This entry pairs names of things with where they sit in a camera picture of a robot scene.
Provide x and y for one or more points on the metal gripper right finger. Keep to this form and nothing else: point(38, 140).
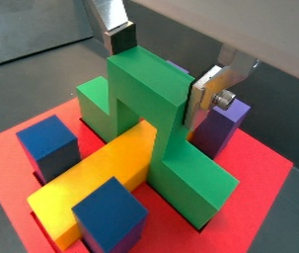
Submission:
point(209, 89)

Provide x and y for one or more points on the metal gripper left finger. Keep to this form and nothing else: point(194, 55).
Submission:
point(119, 30)

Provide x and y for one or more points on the green bridge-shaped block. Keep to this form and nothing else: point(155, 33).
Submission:
point(144, 88)

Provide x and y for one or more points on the red base board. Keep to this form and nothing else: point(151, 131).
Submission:
point(259, 168)

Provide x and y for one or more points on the left purple block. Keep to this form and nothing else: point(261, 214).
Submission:
point(213, 134)

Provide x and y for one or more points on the purple block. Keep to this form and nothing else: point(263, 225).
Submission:
point(178, 67)
point(213, 134)

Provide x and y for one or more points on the right purple block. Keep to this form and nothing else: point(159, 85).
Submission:
point(178, 67)

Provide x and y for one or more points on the yellow long bar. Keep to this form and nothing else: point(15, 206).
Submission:
point(122, 159)

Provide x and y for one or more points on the left blue block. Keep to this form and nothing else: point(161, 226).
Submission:
point(51, 147)

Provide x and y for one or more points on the blue block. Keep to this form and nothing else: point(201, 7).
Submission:
point(111, 218)
point(51, 147)

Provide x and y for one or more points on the right blue block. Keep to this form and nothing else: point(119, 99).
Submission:
point(111, 218)

